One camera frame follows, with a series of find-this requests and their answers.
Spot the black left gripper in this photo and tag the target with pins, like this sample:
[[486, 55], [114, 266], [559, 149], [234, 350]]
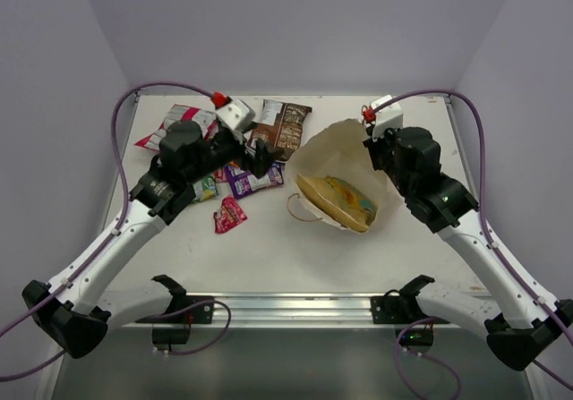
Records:
[[258, 157]]

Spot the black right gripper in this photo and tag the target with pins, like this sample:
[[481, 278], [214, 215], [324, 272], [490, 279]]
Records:
[[374, 145]]

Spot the purple Fox's berries bag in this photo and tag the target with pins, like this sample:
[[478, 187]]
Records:
[[243, 184]]

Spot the small red white packet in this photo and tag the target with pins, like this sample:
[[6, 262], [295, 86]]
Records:
[[220, 176]]

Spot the brown snack bag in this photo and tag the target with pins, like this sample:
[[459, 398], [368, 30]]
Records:
[[281, 126]]

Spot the green candy bag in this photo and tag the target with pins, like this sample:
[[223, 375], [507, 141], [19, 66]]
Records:
[[205, 189]]

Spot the small red mints packet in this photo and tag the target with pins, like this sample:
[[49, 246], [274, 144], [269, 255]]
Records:
[[228, 216]]

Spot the beige paper bag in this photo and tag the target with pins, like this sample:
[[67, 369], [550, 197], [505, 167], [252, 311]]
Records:
[[338, 151]]

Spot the tan kraft chips bag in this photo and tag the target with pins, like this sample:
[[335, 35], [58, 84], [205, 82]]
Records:
[[339, 200]]

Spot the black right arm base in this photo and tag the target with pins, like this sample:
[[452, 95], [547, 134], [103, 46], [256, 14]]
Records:
[[398, 307]]

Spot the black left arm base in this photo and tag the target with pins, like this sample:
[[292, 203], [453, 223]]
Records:
[[176, 330]]

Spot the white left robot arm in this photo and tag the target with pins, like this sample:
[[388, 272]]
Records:
[[66, 307]]

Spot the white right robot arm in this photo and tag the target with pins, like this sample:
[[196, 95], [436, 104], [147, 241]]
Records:
[[524, 318]]

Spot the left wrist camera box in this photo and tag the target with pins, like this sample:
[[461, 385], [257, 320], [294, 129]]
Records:
[[236, 116]]

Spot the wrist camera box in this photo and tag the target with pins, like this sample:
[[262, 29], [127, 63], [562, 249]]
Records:
[[236, 116], [390, 117]]

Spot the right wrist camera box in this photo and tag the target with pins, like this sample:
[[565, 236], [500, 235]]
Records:
[[390, 117]]

